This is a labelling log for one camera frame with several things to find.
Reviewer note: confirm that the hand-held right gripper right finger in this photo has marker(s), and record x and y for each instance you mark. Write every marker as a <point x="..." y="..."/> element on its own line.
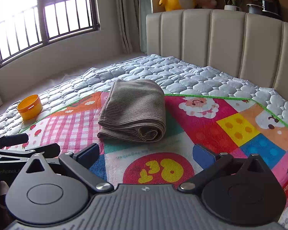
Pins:
<point x="202" y="155"/>

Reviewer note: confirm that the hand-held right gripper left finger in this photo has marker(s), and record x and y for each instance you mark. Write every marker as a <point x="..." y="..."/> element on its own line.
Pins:
<point x="88" y="155"/>

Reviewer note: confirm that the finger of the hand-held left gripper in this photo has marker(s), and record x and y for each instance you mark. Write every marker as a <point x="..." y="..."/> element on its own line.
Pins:
<point x="13" y="139"/>
<point x="48" y="149"/>

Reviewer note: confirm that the brown striped pants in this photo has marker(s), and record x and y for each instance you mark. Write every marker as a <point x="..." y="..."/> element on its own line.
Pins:
<point x="134" y="110"/>

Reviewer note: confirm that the orange round container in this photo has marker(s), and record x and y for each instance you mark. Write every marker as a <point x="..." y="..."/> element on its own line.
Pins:
<point x="30" y="107"/>

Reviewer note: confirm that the colourful cartoon play mat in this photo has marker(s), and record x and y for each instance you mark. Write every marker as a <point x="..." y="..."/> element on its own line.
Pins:
<point x="230" y="124"/>

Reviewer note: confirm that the grey quilted mattress pad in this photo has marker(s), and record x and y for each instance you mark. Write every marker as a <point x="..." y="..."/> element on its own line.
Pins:
<point x="182" y="74"/>

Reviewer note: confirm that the beige padded headboard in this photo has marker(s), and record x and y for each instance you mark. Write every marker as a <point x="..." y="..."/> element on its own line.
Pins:
<point x="218" y="40"/>

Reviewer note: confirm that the barred window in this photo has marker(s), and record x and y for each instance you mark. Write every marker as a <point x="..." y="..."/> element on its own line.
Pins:
<point x="62" y="12"/>

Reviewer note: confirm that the beige curtain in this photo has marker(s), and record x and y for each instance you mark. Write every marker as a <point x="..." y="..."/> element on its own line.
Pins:
<point x="128" y="16"/>

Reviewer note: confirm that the glossy black pot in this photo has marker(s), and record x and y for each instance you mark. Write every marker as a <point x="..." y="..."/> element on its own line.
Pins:
<point x="271" y="8"/>

